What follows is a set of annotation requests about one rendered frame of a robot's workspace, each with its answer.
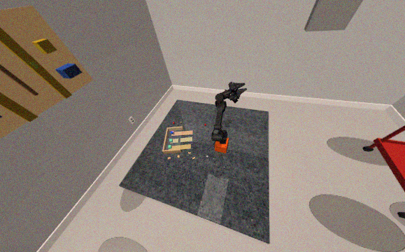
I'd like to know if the yellow flat bar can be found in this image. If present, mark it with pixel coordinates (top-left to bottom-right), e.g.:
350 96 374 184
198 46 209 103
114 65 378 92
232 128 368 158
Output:
180 144 191 150

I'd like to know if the orange strip with teal polka dots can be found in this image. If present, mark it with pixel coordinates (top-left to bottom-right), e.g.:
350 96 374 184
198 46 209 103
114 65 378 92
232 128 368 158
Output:
181 137 192 142

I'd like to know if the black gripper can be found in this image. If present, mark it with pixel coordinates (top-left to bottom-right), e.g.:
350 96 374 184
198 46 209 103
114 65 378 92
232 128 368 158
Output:
224 82 247 99

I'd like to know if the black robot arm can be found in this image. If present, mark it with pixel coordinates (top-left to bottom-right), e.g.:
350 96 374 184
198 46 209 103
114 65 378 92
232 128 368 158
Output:
211 92 238 144

